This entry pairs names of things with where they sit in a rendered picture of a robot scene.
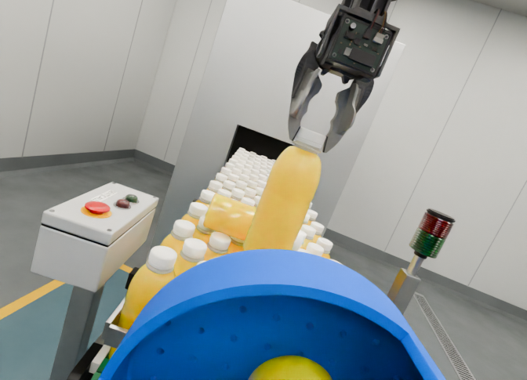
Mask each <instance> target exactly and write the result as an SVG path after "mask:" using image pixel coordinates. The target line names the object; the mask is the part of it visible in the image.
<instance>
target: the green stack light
mask: <svg viewBox="0 0 527 380"><path fill-rule="evenodd" d="M445 241H446V239H441V238H439V237H436V236H434V235H431V234H429V233H427V232H425V231H423V230H422V229H420V228H419V227H417V228H416V232H415V233H414V234H413V238H412V239H411V241H410V242H409V247H411V248H412V249H413V250H415V251H417V252H419V253H420V254H422V255H425V256H427V257H430V258H433V259H436V258H437V257H438V253H439V252H440V251H441V249H442V246H443V244H444V243H445Z"/></svg>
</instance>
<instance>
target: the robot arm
mask: <svg viewBox="0 0 527 380"><path fill-rule="evenodd" d="M393 1H396V0H343V1H342V2H341V4H338V6H337V7H336V8H335V10H334V12H333V14H332V15H331V17H330V18H329V19H328V22H327V24H326V27H325V30H323V31H321V32H320V33H319V37H320V38H321V40H320V42H319V43H318V44H317V43H315V42H311V43H310V46H309V49H308V50H307V51H306V52H305V53H304V54H303V56H302V57H301V59H300V62H299V63H298V64H297V67H296V71H295V74H294V80H293V90H292V95H291V102H290V108H289V119H288V130H289V139H290V140H292V141H293V140H294V138H295V137H296V134H297V133H298V131H299V130H300V127H301V126H300V122H301V119H302V117H303V116H304V115H305V114H306V113H307V108H308V104H309V102H310V100H311V99H312V98H313V97H314V96H315V95H317V94H318V93H319V91H320V89H321V88H322V82H321V80H320V77H319V76H318V73H319V71H320V69H322V72H321V75H322V76H324V75H325V74H327V73H328V72H329V73H330V74H334V75H336V76H339V77H341V80H342V83H343V84H347V83H348V82H349V80H353V81H352V83H351V86H350V87H349V88H347V89H344V90H342V91H340V92H338V93H337V94H336V99H335V104H336V113H335V115H334V117H333V119H332V120H331V121H330V130H329V132H328V134H327V135H326V138H325V142H324V144H323V149H322V152H323V153H327V152H328V151H330V150H331V149H332V148H334V146H335V145H337V144H338V142H339V141H340V140H341V139H342V137H343V136H344V134H345V133H346V131H347V130H348V129H349V128H351V127H352V125H353V124H354V120H355V117H356V114H357V113H358V111H359V110H360V109H361V108H362V106H363V105H364V104H365V102H366V101H367V99H368V98H369V96H370V94H371V92H372V90H373V86H374V79H375V78H378V77H380V75H381V73H382V71H383V68H384V66H385V63H386V62H387V58H388V57H389V55H390V52H391V50H392V47H393V45H394V42H395V40H396V38H397V36H398V33H399V31H400V29H401V28H398V27H396V26H393V25H391V24H388V23H387V10H388V8H389V5H390V3H391V2H393ZM383 28H384V29H383ZM385 28H386V30H385ZM388 30H389V31H388ZM388 46H389V47H388ZM387 48H388V49H387ZM386 51H387V52H386ZM385 53H386V55H385ZM384 55H385V56H384ZM383 57H384V58H383ZM382 60H383V62H382ZM381 62H382V63H381ZM380 65H381V66H380ZM318 68H320V69H318Z"/></svg>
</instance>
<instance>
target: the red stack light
mask: <svg viewBox="0 0 527 380"><path fill-rule="evenodd" d="M453 226H454V223H449V222H446V221H444V220H442V219H439V218H437V217H435V216H433V215H431V214H429V213H427V212H425V213H424V214H423V218H422V219H421V221H420V223H419V225H418V227H419V228H420V229H422V230H423V231H425V232H427V233H429V234H431V235H434V236H436V237H439V238H441V239H447V236H448V235H449V233H450V231H451V229H452V228H453Z"/></svg>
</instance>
